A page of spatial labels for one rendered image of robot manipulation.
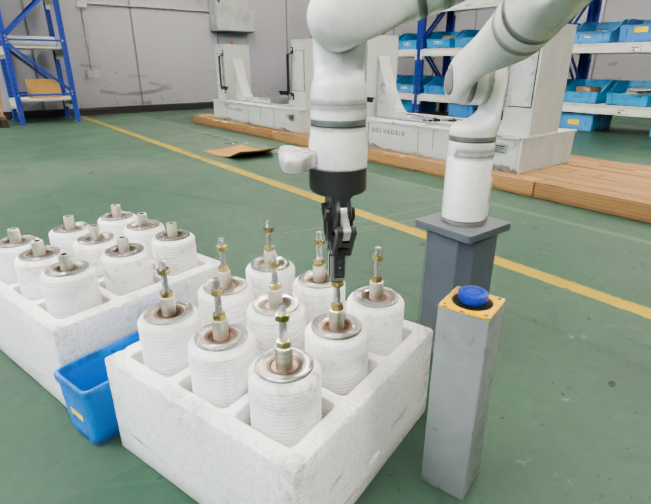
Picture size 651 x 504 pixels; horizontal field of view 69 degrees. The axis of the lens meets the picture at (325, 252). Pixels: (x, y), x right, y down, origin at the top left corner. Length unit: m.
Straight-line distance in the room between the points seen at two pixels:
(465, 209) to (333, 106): 0.50
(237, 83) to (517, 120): 3.22
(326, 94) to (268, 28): 7.51
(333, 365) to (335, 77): 0.38
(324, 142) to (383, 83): 2.90
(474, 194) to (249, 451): 0.65
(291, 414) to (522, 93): 2.31
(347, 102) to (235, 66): 4.67
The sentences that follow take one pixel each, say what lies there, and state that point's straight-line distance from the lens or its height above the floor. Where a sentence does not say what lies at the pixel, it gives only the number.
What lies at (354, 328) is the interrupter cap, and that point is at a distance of 0.70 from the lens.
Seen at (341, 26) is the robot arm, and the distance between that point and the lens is 0.56.
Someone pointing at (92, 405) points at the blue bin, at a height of 0.09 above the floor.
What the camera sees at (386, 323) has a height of 0.23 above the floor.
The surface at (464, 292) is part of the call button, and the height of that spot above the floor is 0.33.
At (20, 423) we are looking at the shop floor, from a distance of 1.08.
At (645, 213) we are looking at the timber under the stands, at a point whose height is 0.04.
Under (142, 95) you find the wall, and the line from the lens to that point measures 7.20.
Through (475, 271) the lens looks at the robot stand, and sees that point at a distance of 1.03.
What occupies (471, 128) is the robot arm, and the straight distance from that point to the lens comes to 0.97.
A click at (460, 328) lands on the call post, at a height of 0.29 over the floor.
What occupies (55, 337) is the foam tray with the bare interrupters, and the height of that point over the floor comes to 0.16.
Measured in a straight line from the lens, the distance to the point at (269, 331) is 0.74.
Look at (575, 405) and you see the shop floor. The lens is 1.07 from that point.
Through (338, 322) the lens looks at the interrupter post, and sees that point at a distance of 0.69.
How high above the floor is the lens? 0.61
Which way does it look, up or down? 22 degrees down
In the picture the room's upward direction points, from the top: straight up
